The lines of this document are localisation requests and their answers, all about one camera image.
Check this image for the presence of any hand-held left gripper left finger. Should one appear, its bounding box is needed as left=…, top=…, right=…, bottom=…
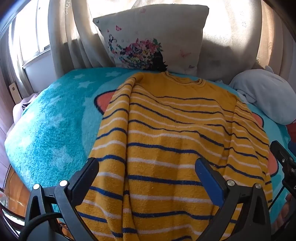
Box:
left=23, top=157, right=100, bottom=241

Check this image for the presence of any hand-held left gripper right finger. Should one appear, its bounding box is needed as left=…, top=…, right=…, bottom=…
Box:
left=195, top=158, right=271, bottom=241

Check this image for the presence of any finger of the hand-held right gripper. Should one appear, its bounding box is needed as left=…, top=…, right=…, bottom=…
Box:
left=270, top=140, right=290, bottom=168

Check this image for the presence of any yellow striped sweater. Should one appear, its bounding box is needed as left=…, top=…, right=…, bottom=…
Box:
left=74, top=71, right=273, bottom=241

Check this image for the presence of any person's right hand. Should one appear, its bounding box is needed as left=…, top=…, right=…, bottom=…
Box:
left=273, top=193, right=296, bottom=234

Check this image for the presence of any red cloth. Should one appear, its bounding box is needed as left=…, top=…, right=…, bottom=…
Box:
left=286, top=124, right=296, bottom=142

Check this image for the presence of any light blue plush pillow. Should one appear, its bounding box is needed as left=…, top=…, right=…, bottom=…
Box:
left=230, top=65, right=296, bottom=126

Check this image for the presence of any turquoise star blanket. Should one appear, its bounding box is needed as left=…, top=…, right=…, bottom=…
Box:
left=5, top=67, right=296, bottom=232

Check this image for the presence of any lilac cloth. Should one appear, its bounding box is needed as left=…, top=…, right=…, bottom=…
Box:
left=13, top=93, right=38, bottom=123

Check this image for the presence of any beige curtain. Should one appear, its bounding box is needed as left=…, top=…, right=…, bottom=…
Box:
left=47, top=0, right=296, bottom=77

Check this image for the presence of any window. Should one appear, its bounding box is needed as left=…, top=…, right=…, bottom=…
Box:
left=9, top=9, right=50, bottom=67

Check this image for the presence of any white floral pillow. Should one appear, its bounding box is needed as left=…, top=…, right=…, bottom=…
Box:
left=93, top=5, right=210, bottom=76

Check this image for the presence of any black cable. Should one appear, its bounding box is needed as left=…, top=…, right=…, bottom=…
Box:
left=20, top=212, right=59, bottom=241
left=269, top=183, right=287, bottom=210

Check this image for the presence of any white wall switch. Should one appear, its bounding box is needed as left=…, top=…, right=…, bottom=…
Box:
left=9, top=83, right=19, bottom=105

